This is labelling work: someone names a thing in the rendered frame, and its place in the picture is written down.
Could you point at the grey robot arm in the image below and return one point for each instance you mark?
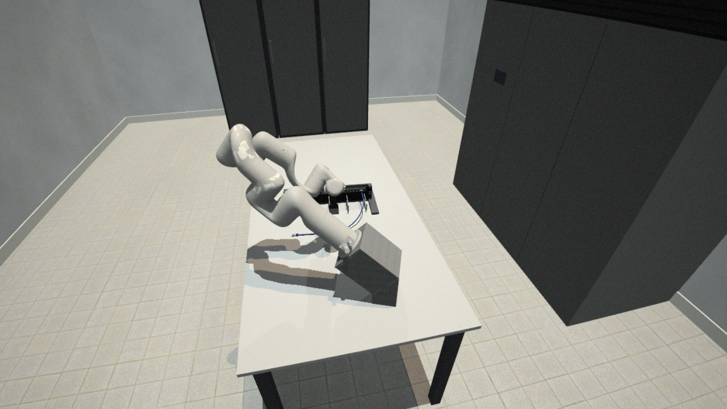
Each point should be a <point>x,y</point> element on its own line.
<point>249,155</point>

